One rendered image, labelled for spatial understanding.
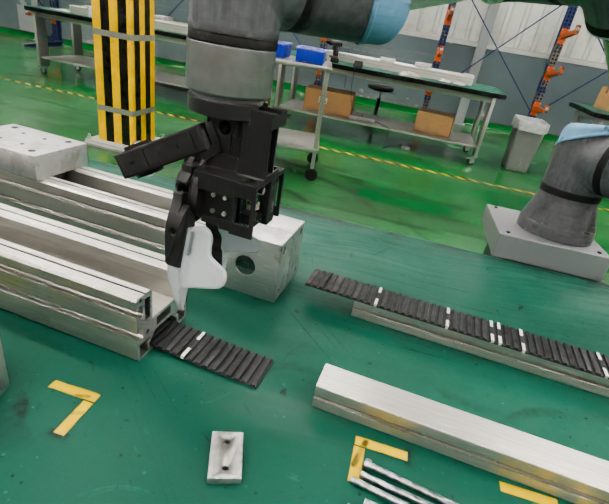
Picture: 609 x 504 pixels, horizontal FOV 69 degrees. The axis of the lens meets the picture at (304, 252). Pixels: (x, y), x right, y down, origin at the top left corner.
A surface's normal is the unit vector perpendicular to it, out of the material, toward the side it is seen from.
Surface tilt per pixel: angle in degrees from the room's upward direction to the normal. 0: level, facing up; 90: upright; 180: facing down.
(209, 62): 89
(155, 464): 0
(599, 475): 0
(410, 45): 90
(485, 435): 0
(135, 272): 90
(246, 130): 89
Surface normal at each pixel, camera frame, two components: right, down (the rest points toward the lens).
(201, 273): -0.25, 0.12
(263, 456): 0.15, -0.88
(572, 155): -0.88, 0.07
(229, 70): 0.17, 0.47
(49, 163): 0.94, 0.28
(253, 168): -0.32, 0.39
